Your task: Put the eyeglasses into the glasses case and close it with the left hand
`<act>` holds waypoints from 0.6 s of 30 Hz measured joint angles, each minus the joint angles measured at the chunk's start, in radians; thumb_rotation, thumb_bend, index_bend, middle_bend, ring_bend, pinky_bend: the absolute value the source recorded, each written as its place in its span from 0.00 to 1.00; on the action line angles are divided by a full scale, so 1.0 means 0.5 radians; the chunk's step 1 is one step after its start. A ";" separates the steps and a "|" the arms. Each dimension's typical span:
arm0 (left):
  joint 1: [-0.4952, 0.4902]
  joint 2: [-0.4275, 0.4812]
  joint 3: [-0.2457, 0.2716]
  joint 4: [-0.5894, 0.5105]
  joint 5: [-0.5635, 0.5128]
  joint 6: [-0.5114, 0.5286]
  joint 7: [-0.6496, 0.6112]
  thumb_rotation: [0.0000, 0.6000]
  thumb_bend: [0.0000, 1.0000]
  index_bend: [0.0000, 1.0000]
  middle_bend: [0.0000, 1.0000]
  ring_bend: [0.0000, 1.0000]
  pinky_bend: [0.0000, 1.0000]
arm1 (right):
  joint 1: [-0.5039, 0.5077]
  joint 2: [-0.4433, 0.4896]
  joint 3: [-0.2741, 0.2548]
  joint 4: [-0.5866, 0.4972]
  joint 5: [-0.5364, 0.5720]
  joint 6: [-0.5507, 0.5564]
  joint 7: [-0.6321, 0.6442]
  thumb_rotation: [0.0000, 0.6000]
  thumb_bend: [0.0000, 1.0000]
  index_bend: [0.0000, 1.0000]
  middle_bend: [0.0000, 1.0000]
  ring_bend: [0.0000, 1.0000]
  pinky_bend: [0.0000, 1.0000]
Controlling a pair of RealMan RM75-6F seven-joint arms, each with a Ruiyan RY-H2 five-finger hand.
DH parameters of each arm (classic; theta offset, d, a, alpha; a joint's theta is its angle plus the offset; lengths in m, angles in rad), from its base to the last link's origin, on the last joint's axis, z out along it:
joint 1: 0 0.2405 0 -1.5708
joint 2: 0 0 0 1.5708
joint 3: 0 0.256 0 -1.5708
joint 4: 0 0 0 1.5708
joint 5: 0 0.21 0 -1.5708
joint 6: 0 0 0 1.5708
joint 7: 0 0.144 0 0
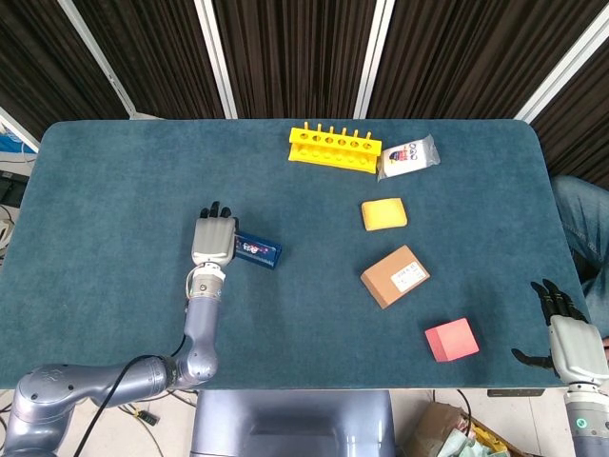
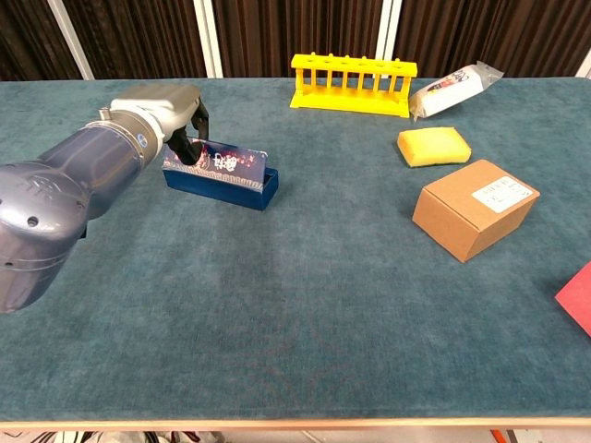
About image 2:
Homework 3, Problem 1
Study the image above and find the pink red cube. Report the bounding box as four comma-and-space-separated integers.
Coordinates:
554, 261, 591, 337

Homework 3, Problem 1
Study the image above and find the yellow test tube rack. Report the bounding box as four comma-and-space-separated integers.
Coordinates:
289, 53, 419, 120

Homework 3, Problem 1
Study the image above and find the teal table cloth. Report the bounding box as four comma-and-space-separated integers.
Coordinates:
0, 76, 591, 422

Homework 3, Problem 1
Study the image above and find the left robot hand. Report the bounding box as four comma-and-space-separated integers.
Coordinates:
110, 84, 211, 167

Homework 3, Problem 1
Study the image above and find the yellow sponge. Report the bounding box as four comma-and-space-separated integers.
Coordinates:
396, 126, 473, 169

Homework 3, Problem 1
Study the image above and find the brown cardboard box with label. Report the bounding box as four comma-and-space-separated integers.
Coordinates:
412, 159, 541, 264

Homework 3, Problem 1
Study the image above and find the dark pleated curtain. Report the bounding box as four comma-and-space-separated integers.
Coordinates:
0, 0, 591, 82

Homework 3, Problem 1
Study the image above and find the white plastic packet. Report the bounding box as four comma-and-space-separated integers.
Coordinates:
408, 60, 504, 122

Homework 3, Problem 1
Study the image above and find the grey glasses case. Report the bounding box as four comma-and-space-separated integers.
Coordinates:
162, 138, 281, 212

